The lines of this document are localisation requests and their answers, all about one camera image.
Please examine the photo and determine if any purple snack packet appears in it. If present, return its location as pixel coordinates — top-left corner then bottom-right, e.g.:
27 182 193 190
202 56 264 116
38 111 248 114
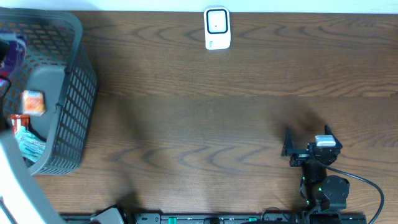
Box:
1 30 27 87

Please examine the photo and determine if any grey plastic basket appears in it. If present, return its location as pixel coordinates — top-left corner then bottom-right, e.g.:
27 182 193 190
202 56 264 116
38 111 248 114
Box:
1 7 98 175

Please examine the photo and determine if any red chocolate bar wrapper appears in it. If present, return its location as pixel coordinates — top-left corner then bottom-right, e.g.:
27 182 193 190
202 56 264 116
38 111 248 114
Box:
10 114 30 135

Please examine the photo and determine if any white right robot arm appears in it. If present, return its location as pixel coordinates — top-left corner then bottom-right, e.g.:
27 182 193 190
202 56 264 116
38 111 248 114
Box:
281 126 349 212

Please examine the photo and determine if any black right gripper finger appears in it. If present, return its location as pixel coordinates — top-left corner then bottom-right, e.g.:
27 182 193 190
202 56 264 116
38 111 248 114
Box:
281 127 294 156
324 124 334 136

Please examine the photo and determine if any green wet wipes pack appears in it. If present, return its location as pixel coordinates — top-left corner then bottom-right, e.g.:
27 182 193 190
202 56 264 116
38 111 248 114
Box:
16 126 46 162

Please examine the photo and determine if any orange tissue pack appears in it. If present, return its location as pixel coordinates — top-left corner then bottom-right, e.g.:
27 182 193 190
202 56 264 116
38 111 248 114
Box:
22 90 45 116

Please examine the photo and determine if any white barcode scanner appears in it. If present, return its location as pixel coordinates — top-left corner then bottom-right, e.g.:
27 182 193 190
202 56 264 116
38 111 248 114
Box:
203 7 231 50

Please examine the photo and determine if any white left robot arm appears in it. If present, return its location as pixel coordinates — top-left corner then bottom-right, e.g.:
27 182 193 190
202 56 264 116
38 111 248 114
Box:
1 113 65 223

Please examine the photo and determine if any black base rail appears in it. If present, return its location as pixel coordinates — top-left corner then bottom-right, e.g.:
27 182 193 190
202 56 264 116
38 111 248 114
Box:
61 205 366 224

